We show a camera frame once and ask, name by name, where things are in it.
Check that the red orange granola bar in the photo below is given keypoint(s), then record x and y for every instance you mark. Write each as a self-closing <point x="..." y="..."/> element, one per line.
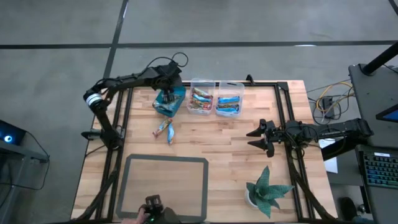
<point x="162" y="127"/>

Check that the black diagonal stand bar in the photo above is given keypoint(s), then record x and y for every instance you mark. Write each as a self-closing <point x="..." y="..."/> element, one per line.
<point x="342" y="149"/>

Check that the clear plastic bin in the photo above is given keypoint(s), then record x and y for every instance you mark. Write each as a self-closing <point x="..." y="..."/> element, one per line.
<point x="230" y="90"/>
<point x="200" y="82"/>

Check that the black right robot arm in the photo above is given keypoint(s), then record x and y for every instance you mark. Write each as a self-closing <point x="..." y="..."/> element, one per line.
<point x="335" y="130"/>

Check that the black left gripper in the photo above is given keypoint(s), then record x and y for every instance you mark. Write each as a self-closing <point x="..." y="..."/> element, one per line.
<point x="168" y="81"/>

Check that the teal plastic bin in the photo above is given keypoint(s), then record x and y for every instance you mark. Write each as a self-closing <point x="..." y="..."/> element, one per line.
<point x="181" y="93"/>

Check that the person's hand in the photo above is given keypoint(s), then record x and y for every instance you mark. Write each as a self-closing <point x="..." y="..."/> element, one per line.
<point x="136" y="217"/>

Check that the grey-edged textured mat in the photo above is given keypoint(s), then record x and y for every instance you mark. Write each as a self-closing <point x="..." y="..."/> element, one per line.
<point x="164" y="180"/>

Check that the backlit black keyboard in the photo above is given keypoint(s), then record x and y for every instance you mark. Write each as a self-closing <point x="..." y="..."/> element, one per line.
<point x="381" y="171"/>

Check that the black workstation desk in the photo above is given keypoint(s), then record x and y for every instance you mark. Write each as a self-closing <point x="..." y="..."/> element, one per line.
<point x="370" y="102"/>

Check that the yellow snack bag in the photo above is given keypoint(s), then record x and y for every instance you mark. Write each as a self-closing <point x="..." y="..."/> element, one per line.
<point x="170" y="134"/>

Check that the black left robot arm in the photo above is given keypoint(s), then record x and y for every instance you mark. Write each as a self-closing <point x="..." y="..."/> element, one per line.
<point x="130" y="81"/>

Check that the white plant pot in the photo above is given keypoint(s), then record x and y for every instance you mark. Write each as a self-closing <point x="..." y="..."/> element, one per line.
<point x="247" y="199"/>

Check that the black pole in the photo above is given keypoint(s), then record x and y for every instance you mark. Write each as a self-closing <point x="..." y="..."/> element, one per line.
<point x="381" y="59"/>

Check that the grey metal stand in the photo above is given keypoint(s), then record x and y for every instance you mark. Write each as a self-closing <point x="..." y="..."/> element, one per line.
<point x="31" y="154"/>

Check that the black power brick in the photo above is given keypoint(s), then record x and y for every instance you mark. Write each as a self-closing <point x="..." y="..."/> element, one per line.
<point x="327" y="102"/>

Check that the black aluminium rig frame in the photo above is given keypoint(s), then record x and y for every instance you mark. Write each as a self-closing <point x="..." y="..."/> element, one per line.
<point x="264" y="84"/>

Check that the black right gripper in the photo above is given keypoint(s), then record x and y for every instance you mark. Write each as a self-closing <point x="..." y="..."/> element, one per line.
<point x="276" y="133"/>

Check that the green snake plant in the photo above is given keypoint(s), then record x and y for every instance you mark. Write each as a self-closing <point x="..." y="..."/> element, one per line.
<point x="264" y="193"/>

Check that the black computer with blue light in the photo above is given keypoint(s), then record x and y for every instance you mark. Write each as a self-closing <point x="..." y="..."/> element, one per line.
<point x="14" y="130"/>

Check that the white paper sheet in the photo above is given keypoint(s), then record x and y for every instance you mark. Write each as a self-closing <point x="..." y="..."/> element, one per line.
<point x="332" y="165"/>

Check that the black tablet screen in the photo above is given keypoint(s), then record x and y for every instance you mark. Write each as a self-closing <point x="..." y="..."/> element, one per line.
<point x="391" y="115"/>

